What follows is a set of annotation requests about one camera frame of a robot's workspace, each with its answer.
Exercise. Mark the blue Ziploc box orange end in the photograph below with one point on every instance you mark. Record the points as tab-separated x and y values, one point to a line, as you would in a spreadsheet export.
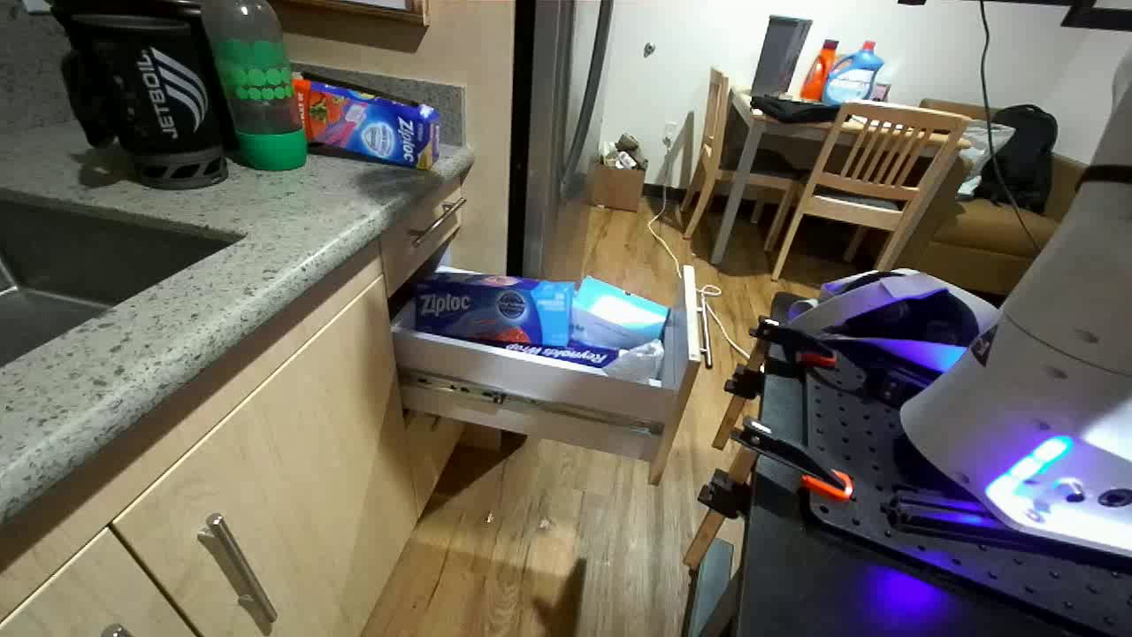
377	130

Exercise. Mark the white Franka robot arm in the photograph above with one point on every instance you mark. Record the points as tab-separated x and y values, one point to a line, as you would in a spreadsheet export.
1064	354

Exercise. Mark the dark blue Reynolds box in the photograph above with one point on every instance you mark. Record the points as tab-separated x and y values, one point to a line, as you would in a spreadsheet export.
587	354

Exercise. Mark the teal cardboard box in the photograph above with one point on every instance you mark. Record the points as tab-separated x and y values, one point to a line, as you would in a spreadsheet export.
617	317

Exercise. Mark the white wooden drawer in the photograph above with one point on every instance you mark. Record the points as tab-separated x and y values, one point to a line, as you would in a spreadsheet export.
532	386

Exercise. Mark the blue Ziploc freezer gallon box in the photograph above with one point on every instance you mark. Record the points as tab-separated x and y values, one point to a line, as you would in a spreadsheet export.
471	309

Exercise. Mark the small cardboard box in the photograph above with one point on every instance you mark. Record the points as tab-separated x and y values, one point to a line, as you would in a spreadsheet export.
617	186

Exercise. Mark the clear plastic bag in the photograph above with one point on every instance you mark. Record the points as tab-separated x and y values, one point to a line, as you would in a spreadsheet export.
641	354

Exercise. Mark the wooden chair plain back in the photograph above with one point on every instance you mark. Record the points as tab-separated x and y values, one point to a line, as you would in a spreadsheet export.
720	144

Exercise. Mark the black clamp orange tip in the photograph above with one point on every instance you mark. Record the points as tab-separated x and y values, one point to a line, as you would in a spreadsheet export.
801	342
801	460

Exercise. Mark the wooden dining table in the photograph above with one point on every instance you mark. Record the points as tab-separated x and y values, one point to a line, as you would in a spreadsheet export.
801	130

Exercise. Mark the perforated mounting board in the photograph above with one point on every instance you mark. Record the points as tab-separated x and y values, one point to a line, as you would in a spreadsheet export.
860	446

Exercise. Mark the purple lit dome device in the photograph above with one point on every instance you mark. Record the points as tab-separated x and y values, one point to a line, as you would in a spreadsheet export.
897	321

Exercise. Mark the grey laptop screen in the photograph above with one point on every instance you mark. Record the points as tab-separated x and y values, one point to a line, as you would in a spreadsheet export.
780	53

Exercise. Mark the wooden chair slatted back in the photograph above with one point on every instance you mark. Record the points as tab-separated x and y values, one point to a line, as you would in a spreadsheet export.
878	165

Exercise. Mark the orange detergent bottle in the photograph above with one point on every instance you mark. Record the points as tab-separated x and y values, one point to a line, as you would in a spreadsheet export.
820	72

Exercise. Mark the blue detergent jug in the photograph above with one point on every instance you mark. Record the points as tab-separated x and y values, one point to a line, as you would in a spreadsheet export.
859	75

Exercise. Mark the green plastic bottle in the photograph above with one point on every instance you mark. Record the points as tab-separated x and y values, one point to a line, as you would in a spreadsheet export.
253	81

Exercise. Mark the brown sofa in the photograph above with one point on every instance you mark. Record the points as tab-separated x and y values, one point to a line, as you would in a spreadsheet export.
1002	241

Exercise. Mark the black bag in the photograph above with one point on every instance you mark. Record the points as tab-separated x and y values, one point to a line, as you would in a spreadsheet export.
1019	154

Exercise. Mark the black Jetboil cooking pot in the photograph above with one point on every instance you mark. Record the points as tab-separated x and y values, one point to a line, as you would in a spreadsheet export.
143	81

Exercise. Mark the steel kitchen sink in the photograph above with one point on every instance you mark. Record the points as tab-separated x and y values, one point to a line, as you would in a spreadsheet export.
58	271

